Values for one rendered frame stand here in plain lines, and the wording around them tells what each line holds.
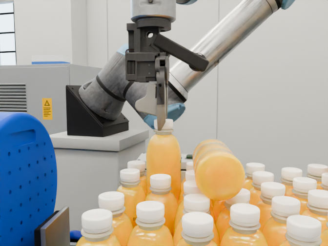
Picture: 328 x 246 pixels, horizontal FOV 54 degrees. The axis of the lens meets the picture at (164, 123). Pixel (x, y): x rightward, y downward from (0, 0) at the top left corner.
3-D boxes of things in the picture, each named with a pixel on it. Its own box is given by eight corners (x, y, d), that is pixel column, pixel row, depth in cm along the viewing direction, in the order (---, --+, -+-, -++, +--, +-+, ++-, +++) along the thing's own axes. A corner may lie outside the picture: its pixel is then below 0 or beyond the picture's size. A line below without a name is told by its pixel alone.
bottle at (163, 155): (143, 222, 65) (142, 132, 63) (152, 210, 72) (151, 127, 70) (177, 225, 63) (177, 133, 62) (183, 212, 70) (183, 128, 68)
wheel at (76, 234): (64, 228, 67) (61, 236, 65) (85, 228, 66) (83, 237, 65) (70, 238, 70) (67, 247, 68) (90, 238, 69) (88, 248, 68)
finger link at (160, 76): (157, 106, 64) (157, 64, 65) (166, 106, 64) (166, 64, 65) (154, 103, 60) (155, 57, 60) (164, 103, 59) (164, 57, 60)
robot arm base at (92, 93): (95, 86, 140) (109, 70, 137) (124, 117, 137) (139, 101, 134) (70, 87, 122) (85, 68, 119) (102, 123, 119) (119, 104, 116)
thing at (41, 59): (40, 67, 244) (39, 57, 243) (70, 66, 240) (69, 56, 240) (31, 66, 233) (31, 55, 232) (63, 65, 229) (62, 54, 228)
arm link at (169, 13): (176, 4, 67) (174, -10, 58) (176, 28, 68) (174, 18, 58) (134, 5, 68) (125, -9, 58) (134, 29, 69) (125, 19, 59)
